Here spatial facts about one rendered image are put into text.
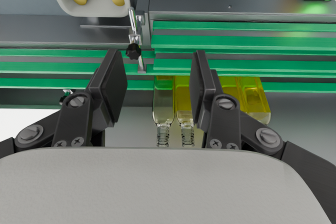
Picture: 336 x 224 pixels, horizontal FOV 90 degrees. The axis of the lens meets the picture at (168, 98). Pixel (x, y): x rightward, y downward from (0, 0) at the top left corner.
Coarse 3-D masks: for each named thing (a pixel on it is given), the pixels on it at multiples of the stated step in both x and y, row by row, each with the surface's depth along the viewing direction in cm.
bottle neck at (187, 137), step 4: (184, 124) 40; (188, 124) 39; (184, 128) 39; (188, 128) 39; (192, 128) 40; (184, 132) 39; (188, 132) 38; (192, 132) 39; (184, 136) 38; (188, 136) 38; (192, 136) 38; (184, 140) 38; (188, 140) 37; (192, 140) 38; (184, 144) 37; (188, 144) 37; (192, 144) 37
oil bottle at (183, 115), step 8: (176, 80) 44; (184, 80) 44; (176, 88) 43; (184, 88) 43; (176, 96) 42; (184, 96) 42; (176, 104) 41; (184, 104) 40; (176, 112) 40; (184, 112) 39; (176, 120) 41; (184, 120) 39; (192, 120) 39
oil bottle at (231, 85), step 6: (222, 78) 44; (228, 78) 44; (234, 78) 44; (222, 84) 43; (228, 84) 43; (234, 84) 43; (240, 84) 44; (228, 90) 42; (234, 90) 42; (240, 90) 42; (234, 96) 42; (240, 96) 42; (240, 102) 41; (240, 108) 40; (246, 108) 40
